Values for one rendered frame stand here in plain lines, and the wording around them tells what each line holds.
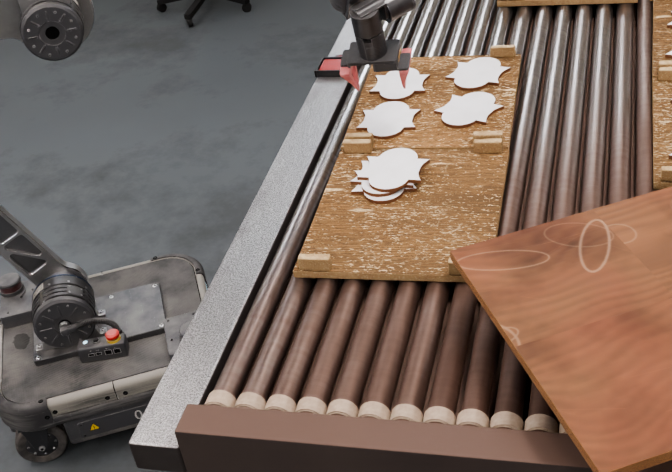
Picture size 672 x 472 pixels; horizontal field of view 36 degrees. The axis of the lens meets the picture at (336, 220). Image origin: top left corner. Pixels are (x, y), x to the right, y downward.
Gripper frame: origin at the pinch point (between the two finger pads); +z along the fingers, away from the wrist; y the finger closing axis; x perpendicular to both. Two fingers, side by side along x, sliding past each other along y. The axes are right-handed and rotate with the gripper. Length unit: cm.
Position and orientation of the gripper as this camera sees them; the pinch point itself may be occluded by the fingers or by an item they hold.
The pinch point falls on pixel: (381, 84)
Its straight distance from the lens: 214.6
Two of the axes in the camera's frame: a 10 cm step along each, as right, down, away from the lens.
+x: -1.4, 7.7, -6.2
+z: 2.0, 6.4, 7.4
